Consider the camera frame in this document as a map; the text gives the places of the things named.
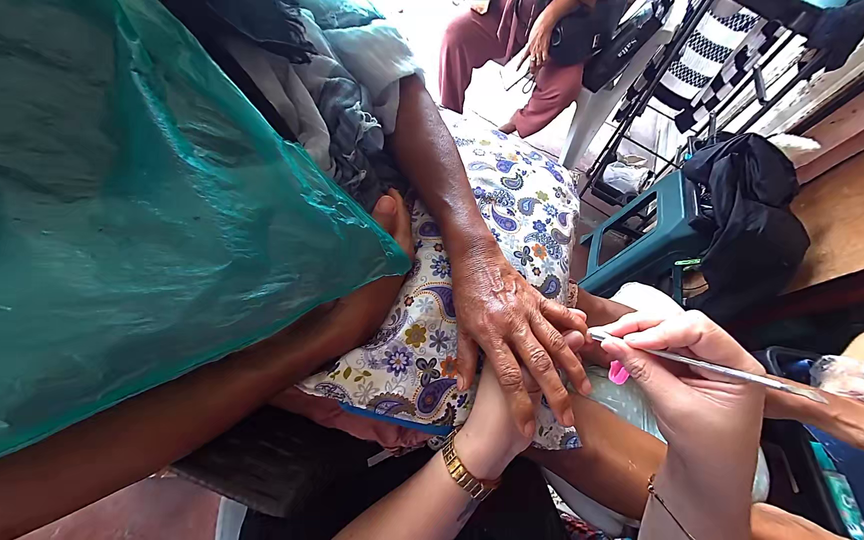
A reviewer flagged person's right hand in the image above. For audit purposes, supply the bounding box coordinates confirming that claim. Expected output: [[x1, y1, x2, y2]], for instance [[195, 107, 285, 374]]
[[591, 309, 768, 460]]

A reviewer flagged person's left hand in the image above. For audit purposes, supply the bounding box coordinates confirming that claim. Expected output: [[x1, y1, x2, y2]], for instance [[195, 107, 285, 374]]
[[456, 330, 587, 481]]

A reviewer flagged slim silver metal tool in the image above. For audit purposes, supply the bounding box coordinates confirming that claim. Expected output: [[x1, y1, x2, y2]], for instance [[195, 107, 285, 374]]
[[588, 330, 829, 405]]

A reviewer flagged person's left forearm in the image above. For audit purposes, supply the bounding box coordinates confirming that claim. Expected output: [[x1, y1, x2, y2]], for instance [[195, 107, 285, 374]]
[[333, 427, 504, 540]]

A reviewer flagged person's right forearm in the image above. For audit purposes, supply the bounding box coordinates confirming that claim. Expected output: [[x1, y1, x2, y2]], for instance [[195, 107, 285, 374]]
[[638, 435, 762, 540]]

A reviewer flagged white dotted cloth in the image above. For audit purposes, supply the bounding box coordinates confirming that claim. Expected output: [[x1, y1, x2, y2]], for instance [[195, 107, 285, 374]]
[[582, 282, 771, 504]]

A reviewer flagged teal plastic stool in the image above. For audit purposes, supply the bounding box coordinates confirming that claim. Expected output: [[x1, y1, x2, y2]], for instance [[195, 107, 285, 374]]
[[578, 168, 714, 297]]

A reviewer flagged white floral paisley cushion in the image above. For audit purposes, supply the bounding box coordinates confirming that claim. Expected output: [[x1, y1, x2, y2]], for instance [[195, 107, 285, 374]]
[[297, 108, 582, 453]]

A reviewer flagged clear plastic bag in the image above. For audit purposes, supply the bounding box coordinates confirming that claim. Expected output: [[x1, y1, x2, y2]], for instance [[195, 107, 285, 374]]
[[601, 156, 654, 198]]

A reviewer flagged crumpled clear plastic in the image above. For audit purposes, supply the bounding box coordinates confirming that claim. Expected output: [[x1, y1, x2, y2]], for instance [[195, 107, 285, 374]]
[[810, 354, 864, 418]]

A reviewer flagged white plastic chair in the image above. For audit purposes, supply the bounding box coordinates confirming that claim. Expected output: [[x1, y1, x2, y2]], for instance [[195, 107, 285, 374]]
[[558, 45, 643, 172]]

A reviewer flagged brown wooden bench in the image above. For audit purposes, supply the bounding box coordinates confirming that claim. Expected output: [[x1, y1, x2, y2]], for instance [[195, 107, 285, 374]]
[[784, 123, 864, 295]]

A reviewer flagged black metal rack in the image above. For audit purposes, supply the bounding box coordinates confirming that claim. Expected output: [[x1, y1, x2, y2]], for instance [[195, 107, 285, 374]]
[[578, 0, 838, 215]]

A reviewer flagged black white striped cloth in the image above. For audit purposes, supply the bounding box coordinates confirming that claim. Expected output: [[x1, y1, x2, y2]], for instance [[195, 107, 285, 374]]
[[649, 0, 771, 114]]

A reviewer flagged black bag with white print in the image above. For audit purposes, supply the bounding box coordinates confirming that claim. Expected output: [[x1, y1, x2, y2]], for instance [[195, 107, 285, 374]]
[[582, 0, 664, 94]]

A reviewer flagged translucent green plastic sheet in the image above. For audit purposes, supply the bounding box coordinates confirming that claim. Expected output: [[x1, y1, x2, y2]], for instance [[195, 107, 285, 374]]
[[0, 0, 413, 477]]

